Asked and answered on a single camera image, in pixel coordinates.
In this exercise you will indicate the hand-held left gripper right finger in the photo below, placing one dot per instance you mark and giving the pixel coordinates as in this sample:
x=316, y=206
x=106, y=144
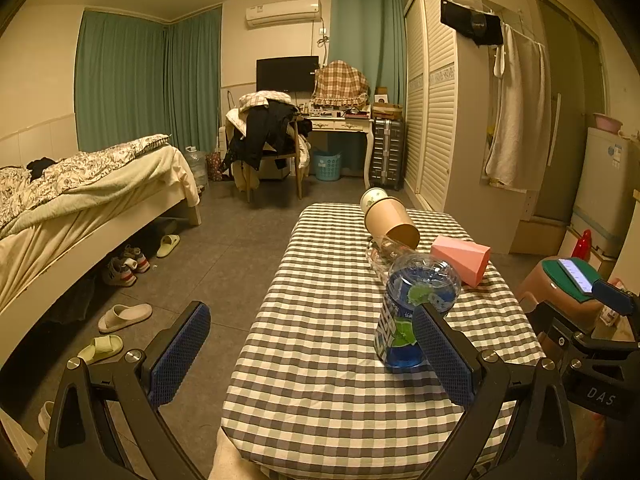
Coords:
x=445, y=360

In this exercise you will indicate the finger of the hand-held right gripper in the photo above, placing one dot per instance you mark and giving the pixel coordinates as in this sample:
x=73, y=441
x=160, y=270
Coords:
x=612, y=294

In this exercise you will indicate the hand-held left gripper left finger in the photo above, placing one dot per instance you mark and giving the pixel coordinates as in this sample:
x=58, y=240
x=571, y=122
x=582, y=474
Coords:
x=182, y=350

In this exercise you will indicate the blue liquid plastic bottle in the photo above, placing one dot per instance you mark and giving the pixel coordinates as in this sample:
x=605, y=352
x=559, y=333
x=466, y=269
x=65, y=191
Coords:
x=400, y=300

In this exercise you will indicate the pink cup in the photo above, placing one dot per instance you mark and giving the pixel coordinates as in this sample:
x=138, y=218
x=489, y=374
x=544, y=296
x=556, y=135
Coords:
x=462, y=257

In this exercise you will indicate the brown paper cup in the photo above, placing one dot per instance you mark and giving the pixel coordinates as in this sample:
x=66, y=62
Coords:
x=387, y=220

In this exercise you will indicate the white cup green print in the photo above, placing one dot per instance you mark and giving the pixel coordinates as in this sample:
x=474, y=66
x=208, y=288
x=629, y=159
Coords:
x=370, y=197

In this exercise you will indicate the smartphone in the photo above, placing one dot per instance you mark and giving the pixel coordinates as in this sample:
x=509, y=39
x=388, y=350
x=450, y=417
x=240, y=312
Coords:
x=577, y=272

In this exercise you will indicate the red bottle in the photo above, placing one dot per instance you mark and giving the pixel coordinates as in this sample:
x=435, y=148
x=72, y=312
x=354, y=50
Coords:
x=582, y=246

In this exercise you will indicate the white slipper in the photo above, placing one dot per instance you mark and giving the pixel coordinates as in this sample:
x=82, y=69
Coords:
x=125, y=316

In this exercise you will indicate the brown plastic stool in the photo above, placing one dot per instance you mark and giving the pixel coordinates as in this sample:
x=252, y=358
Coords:
x=540, y=290

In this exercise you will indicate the pale green slipper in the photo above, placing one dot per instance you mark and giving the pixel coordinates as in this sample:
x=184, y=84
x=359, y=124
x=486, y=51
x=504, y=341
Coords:
x=168, y=245
x=100, y=349

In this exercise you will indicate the cardboard box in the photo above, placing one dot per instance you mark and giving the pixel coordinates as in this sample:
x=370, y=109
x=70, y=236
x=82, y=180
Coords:
x=540, y=237

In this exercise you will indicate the white sneaker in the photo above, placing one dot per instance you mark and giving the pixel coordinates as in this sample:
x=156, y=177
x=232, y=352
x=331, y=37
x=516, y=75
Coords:
x=137, y=258
x=119, y=271

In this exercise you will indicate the white small fridge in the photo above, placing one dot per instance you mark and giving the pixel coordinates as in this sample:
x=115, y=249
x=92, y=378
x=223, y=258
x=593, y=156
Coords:
x=602, y=185

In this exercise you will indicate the checkered tablecloth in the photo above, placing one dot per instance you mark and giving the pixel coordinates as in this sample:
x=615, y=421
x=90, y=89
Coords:
x=325, y=360

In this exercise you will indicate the clear empty plastic bottle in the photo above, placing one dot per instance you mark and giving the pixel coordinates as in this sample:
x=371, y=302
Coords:
x=382, y=254

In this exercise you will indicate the white bed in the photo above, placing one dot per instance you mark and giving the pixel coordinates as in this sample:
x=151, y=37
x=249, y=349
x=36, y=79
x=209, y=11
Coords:
x=125, y=220

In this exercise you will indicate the white shoe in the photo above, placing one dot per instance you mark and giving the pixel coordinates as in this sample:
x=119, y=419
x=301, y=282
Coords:
x=46, y=415

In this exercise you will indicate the pink basin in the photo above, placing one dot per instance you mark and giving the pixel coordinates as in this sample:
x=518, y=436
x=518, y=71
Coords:
x=607, y=122

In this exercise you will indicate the beige blanket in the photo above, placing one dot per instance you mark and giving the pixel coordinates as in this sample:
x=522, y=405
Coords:
x=100, y=195

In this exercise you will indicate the large water jug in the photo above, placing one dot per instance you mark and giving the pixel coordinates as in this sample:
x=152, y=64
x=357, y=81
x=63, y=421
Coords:
x=196, y=167

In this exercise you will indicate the patterned bag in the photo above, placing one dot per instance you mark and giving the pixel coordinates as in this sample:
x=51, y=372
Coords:
x=215, y=167

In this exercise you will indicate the frosted glass door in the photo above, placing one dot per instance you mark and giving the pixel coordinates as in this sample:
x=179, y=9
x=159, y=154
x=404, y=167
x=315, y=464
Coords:
x=565, y=110

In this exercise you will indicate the white towel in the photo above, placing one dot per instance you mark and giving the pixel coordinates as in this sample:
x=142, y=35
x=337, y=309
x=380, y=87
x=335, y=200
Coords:
x=517, y=110

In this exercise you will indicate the floral patterned duvet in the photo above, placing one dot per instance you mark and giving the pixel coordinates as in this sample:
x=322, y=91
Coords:
x=75, y=170

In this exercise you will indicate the grey suitcase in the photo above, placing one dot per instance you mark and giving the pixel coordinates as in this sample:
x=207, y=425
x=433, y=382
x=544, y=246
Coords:
x=386, y=152

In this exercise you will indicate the wooden chair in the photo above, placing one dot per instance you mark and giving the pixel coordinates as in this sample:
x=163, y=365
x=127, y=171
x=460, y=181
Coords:
x=299, y=160

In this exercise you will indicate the blue laundry basket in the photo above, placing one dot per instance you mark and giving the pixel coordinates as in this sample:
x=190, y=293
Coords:
x=327, y=165

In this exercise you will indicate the black garment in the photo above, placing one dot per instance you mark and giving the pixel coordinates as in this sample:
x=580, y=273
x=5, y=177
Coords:
x=41, y=166

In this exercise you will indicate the black jacket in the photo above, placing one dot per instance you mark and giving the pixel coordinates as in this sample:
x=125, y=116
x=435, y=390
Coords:
x=260, y=130

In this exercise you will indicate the white louvred wardrobe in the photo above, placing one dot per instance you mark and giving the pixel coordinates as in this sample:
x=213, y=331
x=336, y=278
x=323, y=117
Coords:
x=435, y=110

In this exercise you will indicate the small brown box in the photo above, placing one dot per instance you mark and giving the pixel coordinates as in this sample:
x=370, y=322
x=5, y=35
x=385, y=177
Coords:
x=386, y=110

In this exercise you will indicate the white desk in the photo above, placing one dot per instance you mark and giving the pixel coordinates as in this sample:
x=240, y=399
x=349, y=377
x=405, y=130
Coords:
x=340, y=125

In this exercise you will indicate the light plaid clothing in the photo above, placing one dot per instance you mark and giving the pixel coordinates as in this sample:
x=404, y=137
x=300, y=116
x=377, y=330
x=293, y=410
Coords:
x=252, y=100

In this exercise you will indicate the green window curtain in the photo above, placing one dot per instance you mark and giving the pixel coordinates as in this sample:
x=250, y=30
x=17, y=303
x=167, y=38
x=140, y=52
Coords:
x=125, y=80

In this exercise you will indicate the black television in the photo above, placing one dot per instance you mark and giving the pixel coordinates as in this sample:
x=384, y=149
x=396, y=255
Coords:
x=285, y=74

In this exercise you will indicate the plaid cloth cover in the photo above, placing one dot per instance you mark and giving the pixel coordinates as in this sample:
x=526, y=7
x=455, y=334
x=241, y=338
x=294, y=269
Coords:
x=340, y=82

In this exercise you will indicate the black hanging bag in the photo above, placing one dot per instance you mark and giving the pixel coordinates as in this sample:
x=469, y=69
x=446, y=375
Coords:
x=472, y=20

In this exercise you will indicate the teal curtain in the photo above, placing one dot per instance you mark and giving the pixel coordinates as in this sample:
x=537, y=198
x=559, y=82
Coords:
x=367, y=35

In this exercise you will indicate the white air conditioner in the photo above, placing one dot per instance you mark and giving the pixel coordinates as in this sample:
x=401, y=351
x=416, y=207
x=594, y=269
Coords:
x=282, y=12

